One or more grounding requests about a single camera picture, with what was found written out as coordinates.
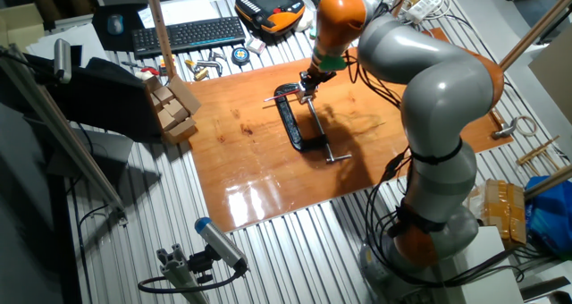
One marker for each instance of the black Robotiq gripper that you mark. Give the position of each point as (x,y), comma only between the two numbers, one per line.
(318,76)

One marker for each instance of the red pencil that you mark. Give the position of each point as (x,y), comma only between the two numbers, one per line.
(281,95)

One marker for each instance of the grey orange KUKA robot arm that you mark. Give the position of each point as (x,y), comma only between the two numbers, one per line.
(429,85)

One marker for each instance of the black C-clamp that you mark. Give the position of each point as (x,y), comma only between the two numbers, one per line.
(290,125)

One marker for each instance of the small pink white pack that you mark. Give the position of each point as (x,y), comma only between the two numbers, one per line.
(255,45)

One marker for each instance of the orange black teach pendant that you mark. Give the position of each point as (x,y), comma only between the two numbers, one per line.
(268,4)

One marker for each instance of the wooden board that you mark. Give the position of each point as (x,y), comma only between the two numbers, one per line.
(250,161)

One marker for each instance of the chrome pipe fitting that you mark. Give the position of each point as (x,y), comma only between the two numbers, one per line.
(210,64)

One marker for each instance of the brass fitting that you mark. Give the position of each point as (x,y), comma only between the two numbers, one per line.
(201,73)

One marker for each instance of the wooden pole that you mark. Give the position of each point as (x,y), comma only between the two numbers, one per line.
(159,27)
(549,182)
(536,30)
(401,0)

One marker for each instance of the black keyboard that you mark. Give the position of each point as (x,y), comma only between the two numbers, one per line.
(187,36)

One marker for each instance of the white power strip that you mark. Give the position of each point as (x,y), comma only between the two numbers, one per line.
(422,6)

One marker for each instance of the open cardboard box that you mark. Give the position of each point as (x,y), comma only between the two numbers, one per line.
(174,112)

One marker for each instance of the white paper sheets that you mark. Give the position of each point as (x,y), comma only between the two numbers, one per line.
(179,11)

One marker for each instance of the grey computer mouse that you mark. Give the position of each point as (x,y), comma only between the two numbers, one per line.
(115,24)

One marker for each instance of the black panel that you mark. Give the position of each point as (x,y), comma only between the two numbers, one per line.
(103,103)

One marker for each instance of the black mouse pad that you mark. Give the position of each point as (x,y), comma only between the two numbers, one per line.
(100,36)

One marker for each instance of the taped cardboard package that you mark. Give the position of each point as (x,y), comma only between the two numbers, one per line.
(498,210)

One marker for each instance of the wooden sticks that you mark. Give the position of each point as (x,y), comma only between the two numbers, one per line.
(536,151)

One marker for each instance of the white paper stack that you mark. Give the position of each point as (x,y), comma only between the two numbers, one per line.
(67,40)

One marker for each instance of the grey cardboard sheet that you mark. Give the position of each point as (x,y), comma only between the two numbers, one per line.
(556,76)

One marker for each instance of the blue bag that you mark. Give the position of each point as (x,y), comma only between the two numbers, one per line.
(549,214)

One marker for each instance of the plain closed cardboard box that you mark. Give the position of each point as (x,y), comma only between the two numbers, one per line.
(20,24)

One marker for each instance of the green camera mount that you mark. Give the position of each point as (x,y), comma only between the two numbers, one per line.
(331,63)

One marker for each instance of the silver camera blue cap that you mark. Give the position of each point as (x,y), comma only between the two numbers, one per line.
(219,243)

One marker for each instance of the aluminium profile post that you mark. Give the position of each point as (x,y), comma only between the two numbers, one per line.
(179,272)

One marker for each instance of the aluminium frame bar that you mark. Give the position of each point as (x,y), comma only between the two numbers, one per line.
(67,136)

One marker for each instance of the white pedestal box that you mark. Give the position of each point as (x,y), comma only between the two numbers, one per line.
(482,268)

